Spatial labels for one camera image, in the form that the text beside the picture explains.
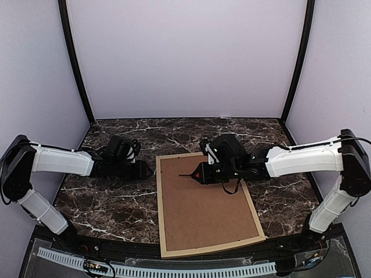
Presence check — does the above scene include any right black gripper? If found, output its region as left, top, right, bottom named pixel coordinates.
left=192, top=161, right=241, bottom=184

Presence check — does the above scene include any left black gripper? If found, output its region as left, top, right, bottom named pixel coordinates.
left=111, top=159, right=153, bottom=182

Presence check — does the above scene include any red handled screwdriver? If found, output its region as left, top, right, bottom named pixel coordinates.
left=179, top=173, right=201, bottom=178

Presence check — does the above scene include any wooden picture frame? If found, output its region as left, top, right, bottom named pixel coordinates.
left=155, top=153, right=265, bottom=259

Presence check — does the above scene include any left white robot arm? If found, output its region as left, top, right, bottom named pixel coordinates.
left=1, top=135, right=154, bottom=253

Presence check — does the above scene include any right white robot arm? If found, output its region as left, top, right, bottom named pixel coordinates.
left=190, top=129, right=370, bottom=251

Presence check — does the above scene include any small circuit board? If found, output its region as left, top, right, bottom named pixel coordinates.
left=83, top=260, right=108, bottom=274

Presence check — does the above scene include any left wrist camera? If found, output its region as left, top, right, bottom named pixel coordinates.
left=107, top=136, right=141, bottom=163

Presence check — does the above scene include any black front rail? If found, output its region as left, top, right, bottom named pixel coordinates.
left=32, top=221, right=343, bottom=261

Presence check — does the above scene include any white slotted cable duct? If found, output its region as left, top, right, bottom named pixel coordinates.
left=37, top=247, right=277, bottom=277

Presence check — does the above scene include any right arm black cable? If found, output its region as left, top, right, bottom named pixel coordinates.
left=339, top=136, right=371, bottom=145

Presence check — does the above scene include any left black corner post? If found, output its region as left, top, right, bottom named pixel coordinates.
left=58, top=0, right=95, bottom=125

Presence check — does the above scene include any black corner post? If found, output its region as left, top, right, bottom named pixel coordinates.
left=58, top=0, right=95, bottom=125
left=280, top=0, right=315, bottom=126

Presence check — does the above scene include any right black corner post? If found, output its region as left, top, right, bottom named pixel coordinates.
left=280, top=0, right=315, bottom=126

